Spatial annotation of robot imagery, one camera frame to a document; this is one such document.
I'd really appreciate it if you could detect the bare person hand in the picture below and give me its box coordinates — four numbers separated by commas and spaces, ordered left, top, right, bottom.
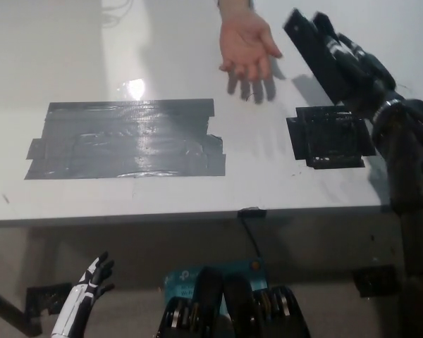
218, 8, 283, 82

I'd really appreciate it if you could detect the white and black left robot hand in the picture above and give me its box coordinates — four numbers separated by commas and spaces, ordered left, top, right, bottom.
51, 251, 115, 336

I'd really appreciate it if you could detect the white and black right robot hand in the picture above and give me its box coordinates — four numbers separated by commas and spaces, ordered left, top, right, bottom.
312, 11, 398, 119

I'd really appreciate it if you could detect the black ribbed robot torso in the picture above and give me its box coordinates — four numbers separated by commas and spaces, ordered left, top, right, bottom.
156, 266, 312, 338

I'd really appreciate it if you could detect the black desk edge clip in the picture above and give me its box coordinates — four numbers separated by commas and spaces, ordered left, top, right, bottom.
237, 208, 268, 218

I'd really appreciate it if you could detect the black slanted metal bar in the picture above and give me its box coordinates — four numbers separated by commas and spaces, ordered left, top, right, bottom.
0, 281, 43, 336

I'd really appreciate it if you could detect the black square tray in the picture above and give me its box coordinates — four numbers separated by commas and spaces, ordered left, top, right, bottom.
286, 104, 376, 170

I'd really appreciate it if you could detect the teal router box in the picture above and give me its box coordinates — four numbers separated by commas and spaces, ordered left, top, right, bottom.
163, 258, 269, 318

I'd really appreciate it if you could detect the large grey duct tape patch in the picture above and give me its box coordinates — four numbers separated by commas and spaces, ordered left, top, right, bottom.
23, 99, 227, 181

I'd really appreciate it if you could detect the thin black cable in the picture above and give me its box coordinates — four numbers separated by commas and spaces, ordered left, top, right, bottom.
240, 215, 262, 260

